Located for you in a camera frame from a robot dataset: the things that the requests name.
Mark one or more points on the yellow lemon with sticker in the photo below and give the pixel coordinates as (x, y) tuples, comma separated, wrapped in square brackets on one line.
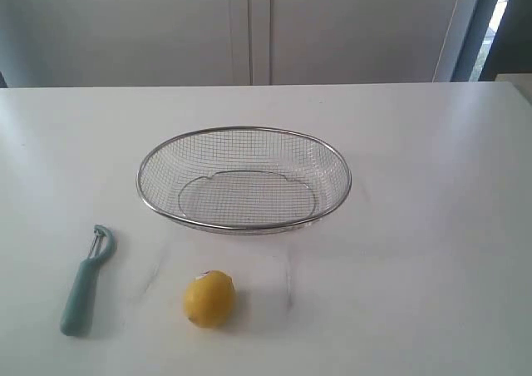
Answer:
[(209, 299)]

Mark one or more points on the teal handled vegetable peeler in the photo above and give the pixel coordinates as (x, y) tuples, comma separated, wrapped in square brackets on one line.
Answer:
[(78, 312)]

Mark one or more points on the oval steel mesh basket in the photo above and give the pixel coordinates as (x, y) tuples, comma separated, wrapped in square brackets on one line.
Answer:
[(244, 180)]

